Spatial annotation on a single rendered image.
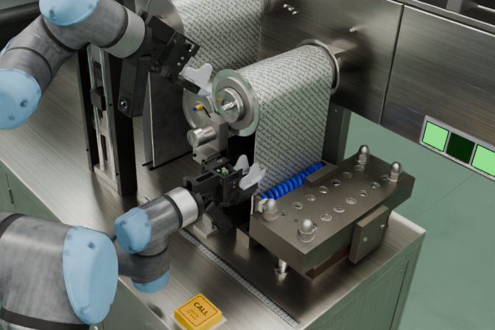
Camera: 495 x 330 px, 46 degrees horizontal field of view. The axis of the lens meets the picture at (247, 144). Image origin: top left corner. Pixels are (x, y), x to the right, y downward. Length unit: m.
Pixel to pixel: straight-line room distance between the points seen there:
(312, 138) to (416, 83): 0.27
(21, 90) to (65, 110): 1.14
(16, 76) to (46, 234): 0.21
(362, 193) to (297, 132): 0.21
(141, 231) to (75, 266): 0.34
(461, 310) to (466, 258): 0.32
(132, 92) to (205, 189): 0.27
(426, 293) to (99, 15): 2.07
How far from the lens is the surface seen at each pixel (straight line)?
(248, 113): 1.20
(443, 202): 3.19
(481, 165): 1.32
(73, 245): 0.78
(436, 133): 1.34
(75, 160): 1.70
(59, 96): 2.03
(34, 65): 0.86
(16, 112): 0.82
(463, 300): 2.70
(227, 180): 1.17
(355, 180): 1.42
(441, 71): 1.29
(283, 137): 1.30
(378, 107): 1.41
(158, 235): 1.11
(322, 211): 1.31
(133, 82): 1.00
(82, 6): 0.88
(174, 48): 1.00
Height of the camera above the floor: 1.86
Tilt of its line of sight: 33 degrees down
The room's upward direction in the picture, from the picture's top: 3 degrees clockwise
